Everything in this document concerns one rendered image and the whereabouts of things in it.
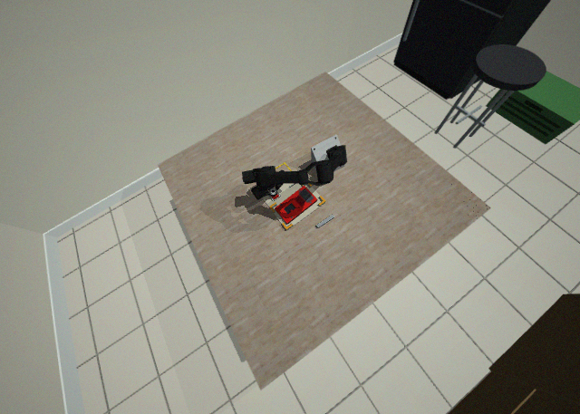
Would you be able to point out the grey flat bar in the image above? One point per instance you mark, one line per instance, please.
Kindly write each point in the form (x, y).
(325, 221)

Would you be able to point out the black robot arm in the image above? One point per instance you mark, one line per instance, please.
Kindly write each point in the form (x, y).
(267, 176)

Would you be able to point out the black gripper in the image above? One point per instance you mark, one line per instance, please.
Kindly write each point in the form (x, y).
(262, 192)

